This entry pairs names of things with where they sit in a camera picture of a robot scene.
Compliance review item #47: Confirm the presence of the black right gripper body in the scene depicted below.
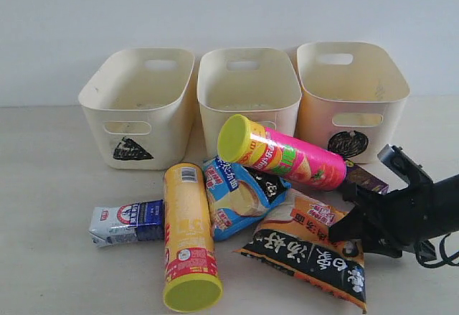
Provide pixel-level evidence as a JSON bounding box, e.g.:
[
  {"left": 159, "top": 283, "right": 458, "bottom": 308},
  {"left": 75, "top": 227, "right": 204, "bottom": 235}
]
[{"left": 358, "top": 183, "right": 440, "bottom": 258}]

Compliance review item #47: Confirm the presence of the orange black noodle bag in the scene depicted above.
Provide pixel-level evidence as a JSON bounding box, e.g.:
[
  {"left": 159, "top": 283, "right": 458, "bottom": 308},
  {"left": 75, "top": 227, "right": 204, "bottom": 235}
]
[{"left": 237, "top": 189, "right": 367, "bottom": 314}]

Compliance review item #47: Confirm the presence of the pink chips can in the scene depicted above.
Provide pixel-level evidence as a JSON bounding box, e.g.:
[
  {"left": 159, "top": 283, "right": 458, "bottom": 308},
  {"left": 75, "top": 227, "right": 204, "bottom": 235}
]
[{"left": 217, "top": 114, "right": 346, "bottom": 191}]

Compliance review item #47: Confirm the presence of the yellow chips can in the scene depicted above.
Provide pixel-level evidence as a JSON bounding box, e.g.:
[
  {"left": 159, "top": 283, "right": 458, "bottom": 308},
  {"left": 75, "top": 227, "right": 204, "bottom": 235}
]
[{"left": 163, "top": 163, "right": 223, "bottom": 313}]

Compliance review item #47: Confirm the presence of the white blue milk carton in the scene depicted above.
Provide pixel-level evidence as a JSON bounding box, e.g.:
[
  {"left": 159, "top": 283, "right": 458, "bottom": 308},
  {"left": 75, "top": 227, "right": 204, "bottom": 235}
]
[{"left": 88, "top": 199, "right": 165, "bottom": 248}]

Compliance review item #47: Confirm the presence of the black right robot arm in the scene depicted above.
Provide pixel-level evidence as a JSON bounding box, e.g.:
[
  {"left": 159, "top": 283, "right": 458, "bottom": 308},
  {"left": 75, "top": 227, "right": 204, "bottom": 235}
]
[{"left": 328, "top": 173, "right": 458, "bottom": 268}]

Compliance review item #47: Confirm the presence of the purple small box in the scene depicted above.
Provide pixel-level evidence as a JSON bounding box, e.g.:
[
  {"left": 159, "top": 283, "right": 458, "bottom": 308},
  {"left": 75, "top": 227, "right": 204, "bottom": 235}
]
[{"left": 341, "top": 159, "right": 389, "bottom": 194}]

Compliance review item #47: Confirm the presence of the cream bin with circle mark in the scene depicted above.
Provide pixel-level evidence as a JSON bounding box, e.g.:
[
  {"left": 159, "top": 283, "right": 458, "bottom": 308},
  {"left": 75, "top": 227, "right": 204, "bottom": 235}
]
[{"left": 296, "top": 42, "right": 410, "bottom": 164}]

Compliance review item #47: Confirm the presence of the blue noodle bag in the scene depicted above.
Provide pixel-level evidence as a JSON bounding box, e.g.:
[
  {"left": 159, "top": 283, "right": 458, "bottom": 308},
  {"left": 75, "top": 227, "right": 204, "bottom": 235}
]
[{"left": 203, "top": 156, "right": 291, "bottom": 241}]

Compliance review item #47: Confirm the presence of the cream middle bin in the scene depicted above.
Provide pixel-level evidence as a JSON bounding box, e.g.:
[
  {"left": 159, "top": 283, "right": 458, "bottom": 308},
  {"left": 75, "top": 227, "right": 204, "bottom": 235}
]
[{"left": 197, "top": 48, "right": 302, "bottom": 158}]

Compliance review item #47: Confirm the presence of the cream bin with triangle mark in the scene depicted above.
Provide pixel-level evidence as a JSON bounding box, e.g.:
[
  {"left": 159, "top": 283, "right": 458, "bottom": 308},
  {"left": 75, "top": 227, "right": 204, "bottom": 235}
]
[{"left": 78, "top": 48, "right": 196, "bottom": 170}]

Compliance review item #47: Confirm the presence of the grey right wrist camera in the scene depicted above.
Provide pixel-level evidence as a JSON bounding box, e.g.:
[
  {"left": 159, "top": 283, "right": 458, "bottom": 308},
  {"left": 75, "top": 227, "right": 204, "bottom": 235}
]
[{"left": 377, "top": 144, "right": 433, "bottom": 187}]

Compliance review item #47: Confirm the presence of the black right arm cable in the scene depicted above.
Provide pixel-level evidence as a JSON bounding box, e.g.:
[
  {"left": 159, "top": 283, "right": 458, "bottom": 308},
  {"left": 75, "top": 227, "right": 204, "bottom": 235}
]
[{"left": 412, "top": 232, "right": 459, "bottom": 268}]

